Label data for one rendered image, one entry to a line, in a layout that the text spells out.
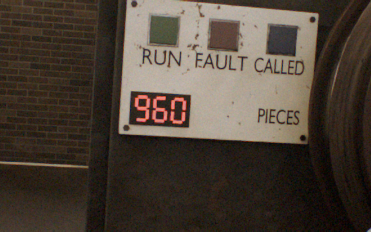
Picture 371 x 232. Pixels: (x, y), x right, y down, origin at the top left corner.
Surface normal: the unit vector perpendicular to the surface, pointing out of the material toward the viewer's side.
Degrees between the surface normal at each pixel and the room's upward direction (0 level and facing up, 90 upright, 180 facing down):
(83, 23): 90
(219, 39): 90
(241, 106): 90
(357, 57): 90
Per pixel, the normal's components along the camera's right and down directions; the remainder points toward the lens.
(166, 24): 0.14, 0.09
